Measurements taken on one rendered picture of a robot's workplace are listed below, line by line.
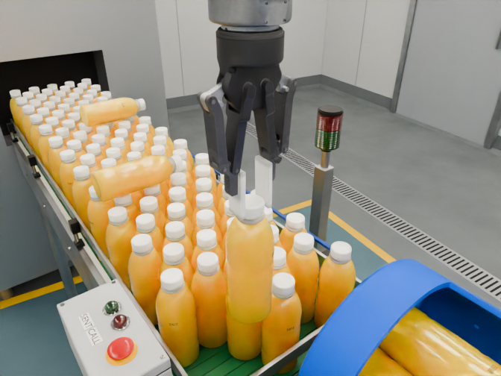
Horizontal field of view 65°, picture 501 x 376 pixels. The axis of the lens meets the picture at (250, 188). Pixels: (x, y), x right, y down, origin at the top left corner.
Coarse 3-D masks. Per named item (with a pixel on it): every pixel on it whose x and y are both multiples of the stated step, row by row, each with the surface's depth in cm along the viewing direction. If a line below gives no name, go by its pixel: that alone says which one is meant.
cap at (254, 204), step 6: (246, 198) 55; (252, 198) 55; (258, 198) 55; (246, 204) 53; (252, 204) 53; (258, 204) 53; (264, 204) 54; (246, 210) 53; (252, 210) 52; (258, 210) 53; (246, 216) 53; (252, 216) 53; (258, 216) 53
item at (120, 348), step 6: (114, 342) 56; (120, 342) 55; (126, 342) 55; (132, 342) 56; (108, 348) 55; (114, 348) 55; (120, 348) 55; (126, 348) 55; (132, 348) 55; (108, 354) 54; (114, 354) 54; (120, 354) 54; (126, 354) 54
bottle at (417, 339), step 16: (400, 320) 49; (416, 320) 49; (432, 320) 49; (400, 336) 48; (416, 336) 47; (432, 336) 47; (448, 336) 47; (400, 352) 48; (416, 352) 47; (432, 352) 46; (448, 352) 45; (464, 352) 45; (480, 352) 46; (416, 368) 47; (432, 368) 45; (448, 368) 44; (464, 368) 43; (480, 368) 43; (496, 368) 43
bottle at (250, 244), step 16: (240, 224) 54; (256, 224) 54; (240, 240) 54; (256, 240) 54; (272, 240) 56; (240, 256) 55; (256, 256) 54; (272, 256) 57; (240, 272) 56; (256, 272) 56; (272, 272) 59; (240, 288) 58; (256, 288) 58; (240, 304) 59; (256, 304) 59; (240, 320) 61; (256, 320) 61
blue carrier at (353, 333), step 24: (408, 264) 52; (360, 288) 49; (384, 288) 48; (408, 288) 48; (432, 288) 48; (456, 288) 51; (336, 312) 48; (360, 312) 46; (384, 312) 46; (408, 312) 46; (432, 312) 63; (456, 312) 59; (480, 312) 54; (336, 336) 46; (360, 336) 45; (384, 336) 44; (480, 336) 57; (312, 360) 47; (336, 360) 45; (360, 360) 44
